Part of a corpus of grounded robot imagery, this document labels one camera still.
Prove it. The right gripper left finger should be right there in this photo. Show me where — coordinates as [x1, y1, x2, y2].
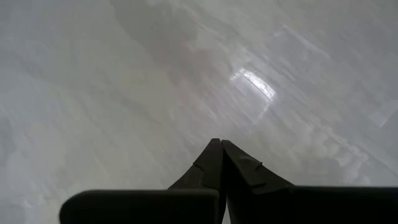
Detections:
[167, 138, 225, 224]

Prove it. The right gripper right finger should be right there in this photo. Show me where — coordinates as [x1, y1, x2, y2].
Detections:
[221, 139, 295, 224]

